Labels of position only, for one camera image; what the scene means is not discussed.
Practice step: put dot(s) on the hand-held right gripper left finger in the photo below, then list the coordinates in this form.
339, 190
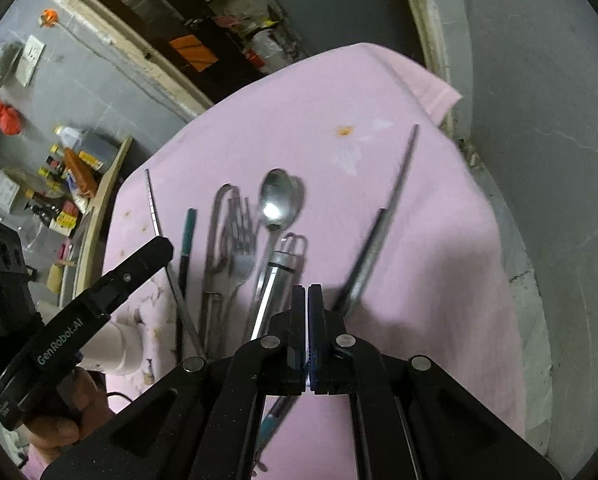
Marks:
300, 340

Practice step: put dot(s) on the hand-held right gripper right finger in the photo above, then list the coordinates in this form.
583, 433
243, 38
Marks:
315, 340

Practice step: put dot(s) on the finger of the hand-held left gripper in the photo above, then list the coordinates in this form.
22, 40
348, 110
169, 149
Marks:
134, 272

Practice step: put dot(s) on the teal and black straw brush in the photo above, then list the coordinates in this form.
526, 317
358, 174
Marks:
188, 240

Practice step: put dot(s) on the white utensil holder cup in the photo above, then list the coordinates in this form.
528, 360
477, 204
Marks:
116, 347

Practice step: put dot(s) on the metal tube with loop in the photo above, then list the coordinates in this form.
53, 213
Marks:
281, 262

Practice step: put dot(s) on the metal chopstick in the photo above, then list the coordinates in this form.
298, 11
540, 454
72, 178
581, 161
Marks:
366, 255
396, 185

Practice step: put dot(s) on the metal fork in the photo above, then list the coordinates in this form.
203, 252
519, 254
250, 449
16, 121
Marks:
241, 255

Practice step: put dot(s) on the metal spoon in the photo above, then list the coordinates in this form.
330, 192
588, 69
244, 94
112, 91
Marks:
279, 200

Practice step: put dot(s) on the person's left hand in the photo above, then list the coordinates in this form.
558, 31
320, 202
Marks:
86, 402

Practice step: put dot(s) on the beige kitchen counter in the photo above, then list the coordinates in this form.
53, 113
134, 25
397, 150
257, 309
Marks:
96, 220

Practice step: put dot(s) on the dark sauce bottle yellow label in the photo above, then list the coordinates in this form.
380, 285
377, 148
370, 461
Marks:
54, 217

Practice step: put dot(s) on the orange spice packet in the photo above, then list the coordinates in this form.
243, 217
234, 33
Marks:
81, 175

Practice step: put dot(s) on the pink floral cloth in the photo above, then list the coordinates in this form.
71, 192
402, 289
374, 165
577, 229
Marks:
404, 260

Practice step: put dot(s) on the large oil jug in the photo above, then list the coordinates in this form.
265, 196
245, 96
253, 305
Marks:
91, 147

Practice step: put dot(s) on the red plastic bag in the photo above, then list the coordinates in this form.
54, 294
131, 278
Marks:
5, 117

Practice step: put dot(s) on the orange box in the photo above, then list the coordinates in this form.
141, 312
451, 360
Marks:
194, 52

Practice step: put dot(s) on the grey cabinet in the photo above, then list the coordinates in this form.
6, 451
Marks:
339, 5

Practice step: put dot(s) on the white box on wall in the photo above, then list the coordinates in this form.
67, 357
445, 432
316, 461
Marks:
1, 191

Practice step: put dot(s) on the white wall socket panel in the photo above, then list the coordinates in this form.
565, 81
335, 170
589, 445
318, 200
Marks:
30, 60

